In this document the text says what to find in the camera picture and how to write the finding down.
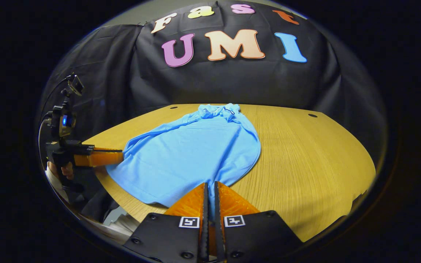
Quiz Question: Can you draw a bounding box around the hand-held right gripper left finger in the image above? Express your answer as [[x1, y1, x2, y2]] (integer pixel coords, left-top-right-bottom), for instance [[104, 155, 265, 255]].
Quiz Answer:
[[123, 182, 210, 263]]

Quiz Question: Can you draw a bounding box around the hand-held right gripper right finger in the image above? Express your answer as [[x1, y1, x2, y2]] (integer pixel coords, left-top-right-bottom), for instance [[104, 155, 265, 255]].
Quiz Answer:
[[214, 181, 304, 263]]

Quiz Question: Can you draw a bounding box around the light blue T-shirt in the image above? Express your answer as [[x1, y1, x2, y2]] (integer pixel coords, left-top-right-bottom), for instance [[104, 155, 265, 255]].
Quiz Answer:
[[106, 103, 262, 220]]

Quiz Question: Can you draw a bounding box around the black backdrop cloth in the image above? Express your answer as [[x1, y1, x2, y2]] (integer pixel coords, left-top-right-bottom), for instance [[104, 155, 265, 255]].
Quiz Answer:
[[39, 1, 388, 161]]

